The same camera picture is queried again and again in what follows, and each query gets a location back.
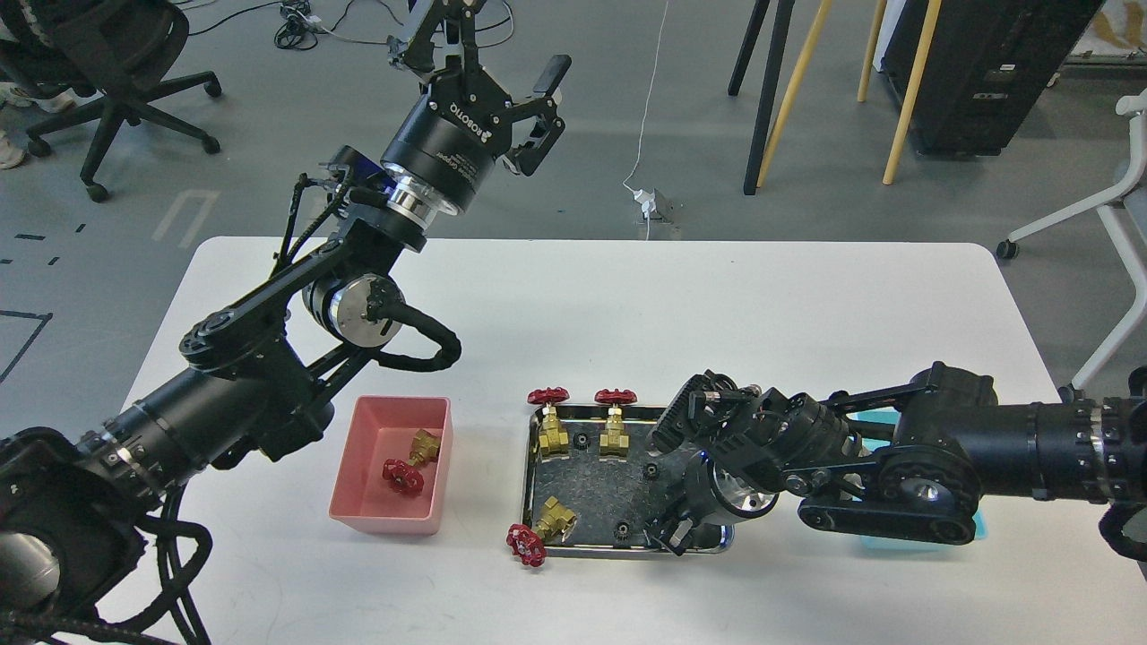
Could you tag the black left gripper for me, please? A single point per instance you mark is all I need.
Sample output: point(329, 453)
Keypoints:
point(444, 148)

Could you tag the brass valve red handle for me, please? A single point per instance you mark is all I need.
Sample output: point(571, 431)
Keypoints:
point(404, 475)

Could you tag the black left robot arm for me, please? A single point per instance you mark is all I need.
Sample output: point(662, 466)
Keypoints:
point(92, 544)

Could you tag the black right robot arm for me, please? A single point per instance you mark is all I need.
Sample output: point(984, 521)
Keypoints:
point(909, 462)

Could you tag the brass valve top left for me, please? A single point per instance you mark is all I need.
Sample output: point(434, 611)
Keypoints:
point(553, 441)

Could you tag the pink plastic box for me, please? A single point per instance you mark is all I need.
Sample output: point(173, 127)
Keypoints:
point(382, 428)

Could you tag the brass valve top middle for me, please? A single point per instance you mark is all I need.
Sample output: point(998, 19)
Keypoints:
point(614, 441)

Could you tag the brass valve bottom left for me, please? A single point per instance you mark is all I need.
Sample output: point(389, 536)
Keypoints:
point(528, 543)

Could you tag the black and yellow easel legs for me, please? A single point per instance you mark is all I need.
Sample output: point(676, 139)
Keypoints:
point(770, 121)

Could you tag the black office chair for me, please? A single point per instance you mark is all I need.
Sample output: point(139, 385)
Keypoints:
point(118, 49)

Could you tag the metal tray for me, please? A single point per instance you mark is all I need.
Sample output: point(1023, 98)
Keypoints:
point(602, 492)

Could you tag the black cabinet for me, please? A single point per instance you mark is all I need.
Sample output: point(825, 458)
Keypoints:
point(988, 63)

